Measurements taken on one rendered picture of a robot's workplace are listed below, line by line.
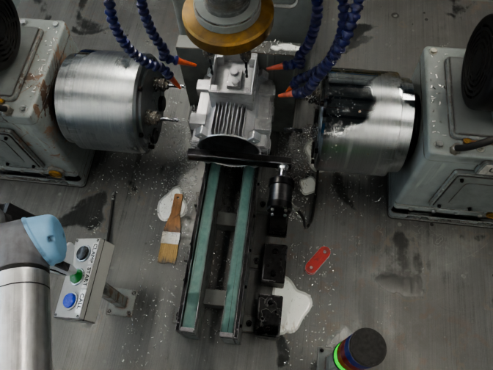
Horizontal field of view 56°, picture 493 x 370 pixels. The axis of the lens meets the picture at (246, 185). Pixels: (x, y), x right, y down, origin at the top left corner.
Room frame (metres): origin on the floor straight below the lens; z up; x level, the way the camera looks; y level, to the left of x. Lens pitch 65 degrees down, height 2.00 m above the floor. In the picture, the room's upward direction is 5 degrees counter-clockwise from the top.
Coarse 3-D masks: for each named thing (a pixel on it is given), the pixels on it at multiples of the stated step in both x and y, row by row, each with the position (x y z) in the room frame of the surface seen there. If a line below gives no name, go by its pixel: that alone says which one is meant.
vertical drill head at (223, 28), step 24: (192, 0) 0.72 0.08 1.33; (216, 0) 0.65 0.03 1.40; (240, 0) 0.66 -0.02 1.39; (264, 0) 0.71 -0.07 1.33; (192, 24) 0.66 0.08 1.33; (216, 24) 0.64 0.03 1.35; (240, 24) 0.63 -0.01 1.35; (264, 24) 0.65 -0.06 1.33; (216, 48) 0.61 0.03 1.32; (240, 48) 0.61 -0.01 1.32
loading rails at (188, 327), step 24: (216, 168) 0.56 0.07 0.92; (216, 192) 0.50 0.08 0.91; (240, 192) 0.49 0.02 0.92; (216, 216) 0.46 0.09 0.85; (240, 216) 0.42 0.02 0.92; (192, 240) 0.37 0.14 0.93; (240, 240) 0.36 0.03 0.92; (192, 264) 0.31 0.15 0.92; (240, 264) 0.30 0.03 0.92; (192, 288) 0.25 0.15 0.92; (240, 288) 0.24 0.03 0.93; (192, 312) 0.20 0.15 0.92; (240, 312) 0.19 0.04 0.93; (192, 336) 0.15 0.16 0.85; (240, 336) 0.14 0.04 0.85
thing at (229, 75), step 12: (216, 60) 0.74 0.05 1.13; (228, 60) 0.75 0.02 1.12; (240, 60) 0.75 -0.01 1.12; (252, 60) 0.73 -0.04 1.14; (216, 72) 0.72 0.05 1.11; (228, 72) 0.72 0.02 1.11; (240, 72) 0.71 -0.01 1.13; (252, 72) 0.71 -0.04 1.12; (216, 84) 0.68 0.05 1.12; (228, 84) 0.67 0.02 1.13; (240, 84) 0.67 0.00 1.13; (252, 84) 0.65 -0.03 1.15; (216, 96) 0.64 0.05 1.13; (228, 96) 0.64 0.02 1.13; (240, 96) 0.63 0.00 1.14; (252, 96) 0.64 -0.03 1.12; (252, 108) 0.63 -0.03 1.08
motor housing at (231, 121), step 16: (272, 80) 0.73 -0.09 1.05; (208, 96) 0.69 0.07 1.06; (256, 96) 0.67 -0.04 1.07; (208, 112) 0.64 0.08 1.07; (224, 112) 0.62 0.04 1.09; (240, 112) 0.62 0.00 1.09; (256, 112) 0.63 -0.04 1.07; (272, 112) 0.66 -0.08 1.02; (208, 128) 0.59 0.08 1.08; (224, 128) 0.57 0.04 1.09; (240, 128) 0.57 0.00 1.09; (192, 144) 0.58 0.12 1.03; (208, 144) 0.61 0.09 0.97; (224, 144) 0.62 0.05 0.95; (240, 144) 0.62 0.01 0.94; (256, 144) 0.55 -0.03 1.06
